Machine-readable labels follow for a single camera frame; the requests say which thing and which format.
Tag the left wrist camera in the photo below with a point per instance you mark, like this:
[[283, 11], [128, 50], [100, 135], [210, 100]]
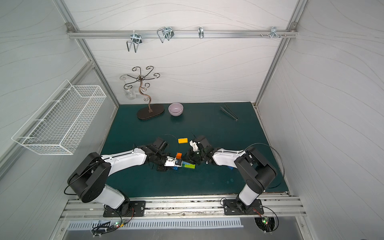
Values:
[[173, 162]]

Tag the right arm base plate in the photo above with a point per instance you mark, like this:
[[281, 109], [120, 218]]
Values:
[[236, 207]]

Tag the aluminium crossbar rail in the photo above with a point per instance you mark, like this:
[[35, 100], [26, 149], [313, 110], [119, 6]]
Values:
[[179, 34]]

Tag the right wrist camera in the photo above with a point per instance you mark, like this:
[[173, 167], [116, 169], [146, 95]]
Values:
[[194, 145]]

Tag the metal hook clamp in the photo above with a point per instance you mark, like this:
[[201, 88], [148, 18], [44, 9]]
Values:
[[273, 34], [165, 33], [134, 42], [201, 32]]

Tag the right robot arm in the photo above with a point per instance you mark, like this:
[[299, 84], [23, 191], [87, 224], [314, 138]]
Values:
[[257, 172]]

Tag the brown metal jewelry stand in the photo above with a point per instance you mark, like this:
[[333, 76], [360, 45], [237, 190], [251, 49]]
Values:
[[152, 110]]

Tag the left controller board with cables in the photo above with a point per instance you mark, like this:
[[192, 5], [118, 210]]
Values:
[[106, 228]]

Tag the black tongs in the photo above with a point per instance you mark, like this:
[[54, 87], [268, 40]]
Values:
[[227, 110]]

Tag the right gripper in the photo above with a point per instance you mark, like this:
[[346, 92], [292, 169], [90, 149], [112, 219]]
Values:
[[198, 154]]

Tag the right round controller board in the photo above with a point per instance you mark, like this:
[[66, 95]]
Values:
[[265, 224]]

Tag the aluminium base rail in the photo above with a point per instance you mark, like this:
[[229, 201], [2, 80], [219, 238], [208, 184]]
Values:
[[206, 206]]

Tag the small glass bottle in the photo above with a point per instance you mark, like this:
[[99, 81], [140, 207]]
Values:
[[129, 93]]

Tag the pink bowl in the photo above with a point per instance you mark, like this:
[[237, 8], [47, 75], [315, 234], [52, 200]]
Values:
[[176, 109]]

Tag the lime green lego brick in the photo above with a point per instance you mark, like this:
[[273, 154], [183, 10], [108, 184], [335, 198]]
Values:
[[189, 166]]

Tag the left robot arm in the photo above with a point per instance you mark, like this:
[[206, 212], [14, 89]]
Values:
[[89, 180]]

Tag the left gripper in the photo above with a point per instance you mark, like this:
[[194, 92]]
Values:
[[165, 160]]

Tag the orange lego brick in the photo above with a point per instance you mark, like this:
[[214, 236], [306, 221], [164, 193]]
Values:
[[178, 155]]

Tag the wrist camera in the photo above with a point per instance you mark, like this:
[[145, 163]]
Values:
[[194, 145], [173, 162]]

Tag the yellow lego brick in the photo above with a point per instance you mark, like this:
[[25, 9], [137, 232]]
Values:
[[183, 141]]

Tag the white vented cable duct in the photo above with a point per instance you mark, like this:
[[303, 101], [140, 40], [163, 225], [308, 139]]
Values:
[[155, 224]]

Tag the white wire basket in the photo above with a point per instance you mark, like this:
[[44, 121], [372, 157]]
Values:
[[59, 125]]

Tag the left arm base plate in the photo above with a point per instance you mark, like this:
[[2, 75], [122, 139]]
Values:
[[127, 209]]

